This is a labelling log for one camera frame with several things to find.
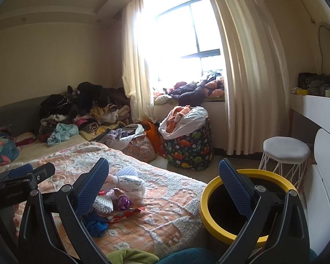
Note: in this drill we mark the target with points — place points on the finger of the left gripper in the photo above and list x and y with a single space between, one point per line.
16 173
44 172

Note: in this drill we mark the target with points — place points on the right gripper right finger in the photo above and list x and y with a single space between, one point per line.
276 230

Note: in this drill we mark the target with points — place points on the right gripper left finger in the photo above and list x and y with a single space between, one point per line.
39 240

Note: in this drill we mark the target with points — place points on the blue glove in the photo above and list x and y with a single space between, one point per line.
95 224

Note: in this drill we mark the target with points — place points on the purple snack wrapper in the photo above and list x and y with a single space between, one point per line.
119 199

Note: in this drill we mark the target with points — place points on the white foam fruit net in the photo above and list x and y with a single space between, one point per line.
128 181

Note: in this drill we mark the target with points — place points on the yellow rimmed black trash bin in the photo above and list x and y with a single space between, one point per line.
218 212

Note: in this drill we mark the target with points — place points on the floral dark pillow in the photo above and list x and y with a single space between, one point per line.
8 150

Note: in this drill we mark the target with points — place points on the light blue garment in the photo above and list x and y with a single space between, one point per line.
62 133

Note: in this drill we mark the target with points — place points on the red foil wrapper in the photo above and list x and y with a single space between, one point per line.
124 214

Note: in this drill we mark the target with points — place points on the white chair back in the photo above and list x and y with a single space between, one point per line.
317 193

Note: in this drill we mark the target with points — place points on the green sleeve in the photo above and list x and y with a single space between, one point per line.
124 256

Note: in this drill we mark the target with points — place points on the pile of clothes on bed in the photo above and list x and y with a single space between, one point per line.
95 110

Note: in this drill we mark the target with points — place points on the floral fabric bag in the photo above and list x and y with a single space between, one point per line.
141 149

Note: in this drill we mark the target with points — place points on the orange white patterned bedspread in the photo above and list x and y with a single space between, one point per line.
169 220

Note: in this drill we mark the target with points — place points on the dinosaur print laundry basket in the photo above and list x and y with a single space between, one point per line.
192 151

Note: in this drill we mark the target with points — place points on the orange plastic bag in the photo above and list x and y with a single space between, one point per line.
152 134

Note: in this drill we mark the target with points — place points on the white vanity desk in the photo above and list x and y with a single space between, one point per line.
315 108

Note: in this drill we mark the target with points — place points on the cream curtain left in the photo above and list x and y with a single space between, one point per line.
135 73

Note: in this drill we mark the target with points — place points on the cream curtain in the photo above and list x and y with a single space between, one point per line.
135 73
257 92

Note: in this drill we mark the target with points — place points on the cream curtain right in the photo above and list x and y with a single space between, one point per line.
257 92

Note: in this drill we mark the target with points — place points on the white plastic bag with clothes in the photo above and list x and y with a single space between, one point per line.
182 120

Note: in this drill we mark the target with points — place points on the dark bag on desk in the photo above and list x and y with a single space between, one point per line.
316 84

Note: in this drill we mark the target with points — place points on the clothes on window sill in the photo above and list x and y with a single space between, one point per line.
210 88

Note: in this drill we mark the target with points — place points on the white wire frame stool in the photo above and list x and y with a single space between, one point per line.
290 155

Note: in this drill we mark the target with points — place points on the window frame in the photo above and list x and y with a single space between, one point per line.
188 30

